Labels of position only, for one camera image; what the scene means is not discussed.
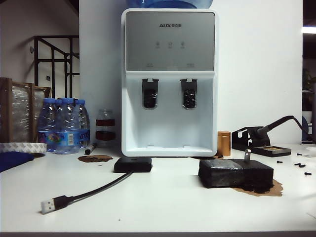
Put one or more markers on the black sponge block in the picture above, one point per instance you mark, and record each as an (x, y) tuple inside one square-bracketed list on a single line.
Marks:
[(222, 172)]

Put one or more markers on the silver USB flash drive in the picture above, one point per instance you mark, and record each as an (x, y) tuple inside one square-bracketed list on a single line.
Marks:
[(247, 155)]

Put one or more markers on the black USB hub box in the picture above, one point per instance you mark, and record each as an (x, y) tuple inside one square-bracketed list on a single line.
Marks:
[(133, 166)]

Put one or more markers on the white AUX water dispenser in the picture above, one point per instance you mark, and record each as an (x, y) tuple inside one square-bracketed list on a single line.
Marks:
[(170, 123)]

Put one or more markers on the glass jar with red bands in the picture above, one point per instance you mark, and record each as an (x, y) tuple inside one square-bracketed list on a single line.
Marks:
[(105, 122)]

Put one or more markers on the gold metal cylinder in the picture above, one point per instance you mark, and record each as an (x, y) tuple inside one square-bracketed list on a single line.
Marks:
[(224, 143)]

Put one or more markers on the clear blue-capped water bottle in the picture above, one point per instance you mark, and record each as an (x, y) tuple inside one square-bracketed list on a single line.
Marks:
[(59, 103), (67, 123), (84, 118), (47, 123)]

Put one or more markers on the marker pen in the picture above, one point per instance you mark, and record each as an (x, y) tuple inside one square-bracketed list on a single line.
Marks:
[(90, 148)]

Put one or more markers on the black soldering iron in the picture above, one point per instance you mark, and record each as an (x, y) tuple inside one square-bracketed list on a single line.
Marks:
[(261, 130)]

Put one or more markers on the black soldering iron stand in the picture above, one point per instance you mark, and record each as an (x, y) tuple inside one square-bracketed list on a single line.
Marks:
[(271, 150)]

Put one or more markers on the black metal stair railing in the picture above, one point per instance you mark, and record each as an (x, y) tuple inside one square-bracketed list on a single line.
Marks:
[(36, 61)]

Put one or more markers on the white double-sided tape roll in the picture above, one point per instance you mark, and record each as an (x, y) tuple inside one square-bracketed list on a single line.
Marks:
[(22, 147)]

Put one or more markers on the blue cloth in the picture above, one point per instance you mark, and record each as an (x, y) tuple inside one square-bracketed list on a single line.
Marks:
[(12, 160)]

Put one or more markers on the ceiling light strip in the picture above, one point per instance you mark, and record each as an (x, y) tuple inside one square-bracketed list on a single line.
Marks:
[(309, 29)]

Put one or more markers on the plastic-wrapped wooden frame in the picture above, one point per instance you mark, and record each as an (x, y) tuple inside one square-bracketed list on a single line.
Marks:
[(21, 111)]

